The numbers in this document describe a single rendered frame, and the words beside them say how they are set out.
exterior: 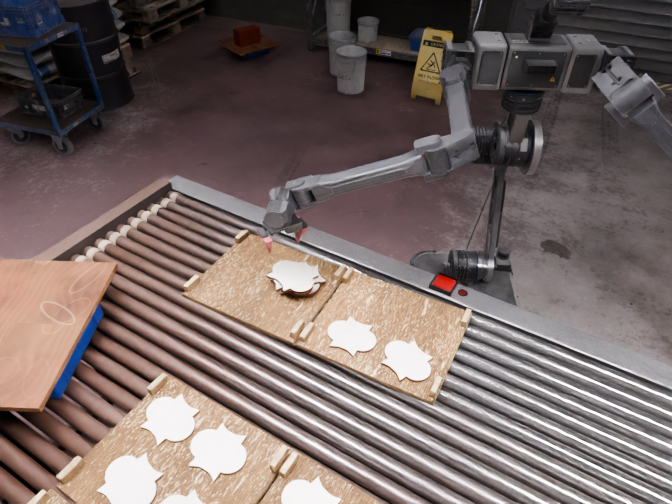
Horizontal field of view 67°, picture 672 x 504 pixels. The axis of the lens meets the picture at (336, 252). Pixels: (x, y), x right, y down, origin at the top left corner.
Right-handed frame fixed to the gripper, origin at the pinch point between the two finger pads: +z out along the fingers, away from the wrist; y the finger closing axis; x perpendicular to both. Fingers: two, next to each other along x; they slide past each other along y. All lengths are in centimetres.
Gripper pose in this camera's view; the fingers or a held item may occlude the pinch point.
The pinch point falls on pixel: (283, 244)
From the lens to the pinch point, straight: 158.0
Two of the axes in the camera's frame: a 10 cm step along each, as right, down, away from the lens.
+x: -5.4, -5.7, 6.2
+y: 8.4, -3.4, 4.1
